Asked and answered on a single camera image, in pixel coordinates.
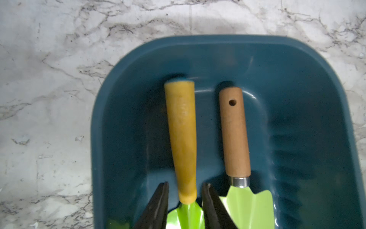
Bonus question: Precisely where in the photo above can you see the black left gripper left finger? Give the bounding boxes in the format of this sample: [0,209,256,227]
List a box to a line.
[134,182,169,229]

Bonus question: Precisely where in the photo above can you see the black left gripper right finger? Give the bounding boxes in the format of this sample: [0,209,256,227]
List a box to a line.
[201,183,238,229]

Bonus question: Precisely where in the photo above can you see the green shovel wooden handle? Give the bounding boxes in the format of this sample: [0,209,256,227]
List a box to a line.
[219,87,275,229]

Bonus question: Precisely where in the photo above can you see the green trowel yellow foam handle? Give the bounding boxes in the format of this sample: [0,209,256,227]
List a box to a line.
[164,78,205,229]

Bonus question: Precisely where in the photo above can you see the teal plastic storage box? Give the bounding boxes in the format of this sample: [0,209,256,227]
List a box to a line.
[91,35,366,229]

